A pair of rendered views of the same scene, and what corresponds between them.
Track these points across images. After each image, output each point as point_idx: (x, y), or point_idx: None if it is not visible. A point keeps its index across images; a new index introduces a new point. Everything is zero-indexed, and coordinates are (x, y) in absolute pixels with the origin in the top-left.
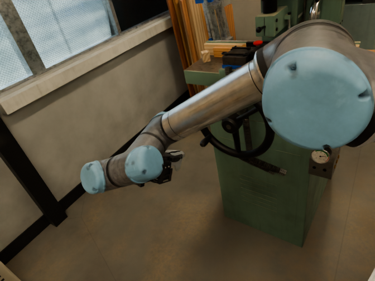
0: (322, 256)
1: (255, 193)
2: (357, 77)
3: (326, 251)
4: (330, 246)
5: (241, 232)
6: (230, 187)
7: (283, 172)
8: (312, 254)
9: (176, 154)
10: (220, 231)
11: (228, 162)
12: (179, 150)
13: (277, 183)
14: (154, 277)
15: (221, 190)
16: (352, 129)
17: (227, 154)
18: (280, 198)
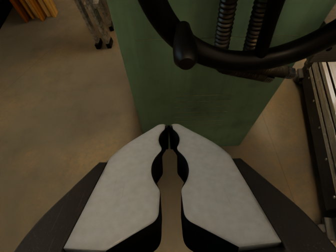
0: (259, 145)
1: (196, 113)
2: None
3: (259, 138)
4: (259, 131)
5: (175, 159)
6: (156, 117)
7: (292, 72)
8: (250, 147)
9: (229, 193)
10: None
11: (155, 84)
12: (167, 128)
13: (236, 91)
14: None
15: (141, 125)
16: None
17: (154, 71)
18: (232, 109)
